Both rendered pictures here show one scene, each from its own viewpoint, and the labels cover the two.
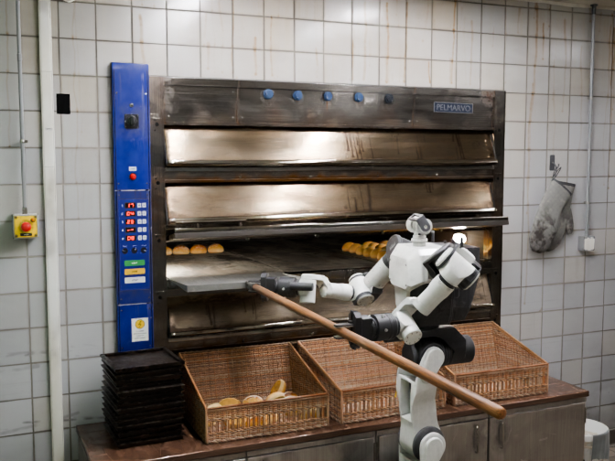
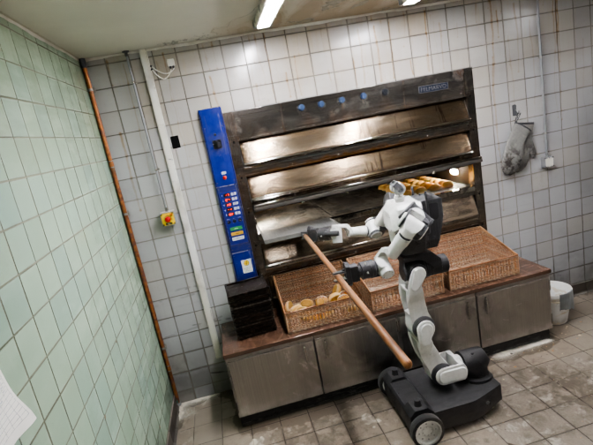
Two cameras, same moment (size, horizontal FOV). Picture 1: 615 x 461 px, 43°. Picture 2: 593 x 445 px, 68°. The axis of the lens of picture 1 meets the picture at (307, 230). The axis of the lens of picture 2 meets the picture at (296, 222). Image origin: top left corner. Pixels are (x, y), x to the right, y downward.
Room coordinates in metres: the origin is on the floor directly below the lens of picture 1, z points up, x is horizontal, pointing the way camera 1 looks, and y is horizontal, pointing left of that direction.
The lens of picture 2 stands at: (0.45, -0.51, 1.96)
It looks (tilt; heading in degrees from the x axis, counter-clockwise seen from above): 13 degrees down; 15
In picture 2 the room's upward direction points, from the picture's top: 11 degrees counter-clockwise
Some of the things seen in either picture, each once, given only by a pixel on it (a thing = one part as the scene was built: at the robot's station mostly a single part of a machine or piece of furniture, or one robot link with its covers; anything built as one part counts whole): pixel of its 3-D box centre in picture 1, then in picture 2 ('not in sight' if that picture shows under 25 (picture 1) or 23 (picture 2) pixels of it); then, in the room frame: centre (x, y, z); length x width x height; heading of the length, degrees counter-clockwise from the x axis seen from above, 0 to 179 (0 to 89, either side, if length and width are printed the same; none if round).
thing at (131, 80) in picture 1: (100, 277); (235, 228); (4.29, 1.15, 1.07); 1.93 x 0.16 x 2.15; 24
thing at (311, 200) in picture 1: (343, 198); (364, 164); (3.86, -0.18, 1.54); 1.79 x 0.11 x 0.19; 114
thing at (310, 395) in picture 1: (251, 388); (316, 294); (3.38, 0.25, 0.72); 0.56 x 0.49 x 0.28; 113
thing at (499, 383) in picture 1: (474, 359); (466, 256); (3.86, -0.85, 0.72); 0.56 x 0.49 x 0.28; 113
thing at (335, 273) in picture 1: (341, 273); (370, 211); (3.88, -0.17, 1.16); 1.80 x 0.06 x 0.04; 114
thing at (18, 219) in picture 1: (25, 225); (168, 218); (3.21, 1.17, 1.46); 0.10 x 0.07 x 0.10; 114
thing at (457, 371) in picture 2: not in sight; (445, 367); (3.06, -0.57, 0.28); 0.21 x 0.20 x 0.13; 113
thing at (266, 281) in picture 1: (275, 287); (318, 234); (3.26, 0.13, 1.19); 0.12 x 0.10 x 0.13; 78
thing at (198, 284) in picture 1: (236, 278); (298, 228); (3.51, 0.32, 1.19); 0.55 x 0.36 x 0.03; 113
